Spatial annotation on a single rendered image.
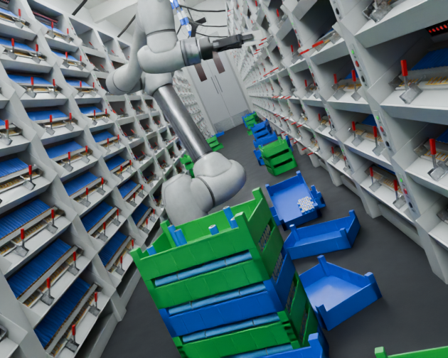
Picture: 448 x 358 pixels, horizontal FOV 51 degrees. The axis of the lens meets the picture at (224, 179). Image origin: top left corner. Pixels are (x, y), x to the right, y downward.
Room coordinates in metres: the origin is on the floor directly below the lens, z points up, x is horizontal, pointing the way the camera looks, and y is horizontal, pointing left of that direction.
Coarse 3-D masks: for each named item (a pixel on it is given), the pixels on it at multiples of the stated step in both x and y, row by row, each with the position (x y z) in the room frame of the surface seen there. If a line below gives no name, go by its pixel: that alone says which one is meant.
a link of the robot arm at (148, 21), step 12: (144, 0) 1.60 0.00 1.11; (156, 0) 1.59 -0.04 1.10; (168, 0) 1.62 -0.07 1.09; (144, 12) 1.60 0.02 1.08; (156, 12) 1.59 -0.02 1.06; (168, 12) 1.60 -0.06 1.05; (144, 24) 1.61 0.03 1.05; (156, 24) 1.59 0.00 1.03; (168, 24) 1.60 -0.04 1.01; (144, 36) 1.77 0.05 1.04; (132, 48) 1.83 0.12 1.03; (132, 60) 1.86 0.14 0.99; (120, 72) 1.99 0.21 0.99; (132, 72) 1.90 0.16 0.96; (120, 84) 2.01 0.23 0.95; (132, 84) 1.97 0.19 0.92
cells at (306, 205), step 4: (300, 200) 2.26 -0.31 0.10; (304, 200) 2.25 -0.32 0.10; (308, 200) 2.24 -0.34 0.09; (300, 204) 2.24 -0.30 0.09; (304, 204) 2.23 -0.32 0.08; (308, 204) 2.22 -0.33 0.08; (312, 204) 2.21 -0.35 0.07; (300, 208) 2.22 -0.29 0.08; (304, 208) 2.21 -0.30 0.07; (308, 208) 2.20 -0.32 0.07; (312, 208) 2.19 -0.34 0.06; (304, 212) 2.19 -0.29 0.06
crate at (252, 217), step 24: (216, 216) 1.20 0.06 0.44; (240, 216) 0.97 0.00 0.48; (264, 216) 1.09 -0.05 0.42; (168, 240) 1.24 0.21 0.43; (192, 240) 1.23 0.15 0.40; (216, 240) 1.00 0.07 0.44; (240, 240) 0.98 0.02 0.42; (144, 264) 1.07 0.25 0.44; (168, 264) 1.05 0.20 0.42; (192, 264) 1.03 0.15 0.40
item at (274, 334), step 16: (304, 304) 1.11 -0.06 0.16; (288, 320) 0.97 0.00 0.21; (224, 336) 1.03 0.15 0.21; (240, 336) 1.01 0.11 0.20; (256, 336) 1.00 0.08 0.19; (272, 336) 0.99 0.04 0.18; (288, 336) 0.97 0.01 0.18; (192, 352) 1.06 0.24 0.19; (208, 352) 1.05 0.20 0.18; (224, 352) 1.03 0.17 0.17; (240, 352) 1.02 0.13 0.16
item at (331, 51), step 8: (328, 24) 1.88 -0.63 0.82; (336, 24) 1.29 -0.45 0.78; (320, 32) 1.88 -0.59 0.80; (312, 40) 1.89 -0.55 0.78; (344, 40) 1.30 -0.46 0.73; (304, 48) 1.89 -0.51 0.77; (312, 48) 1.89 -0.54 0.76; (328, 48) 1.52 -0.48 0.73; (336, 48) 1.43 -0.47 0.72; (344, 48) 1.36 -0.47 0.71; (312, 56) 1.82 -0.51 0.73; (320, 56) 1.71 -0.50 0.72; (328, 56) 1.61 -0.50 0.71; (336, 56) 1.51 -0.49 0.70
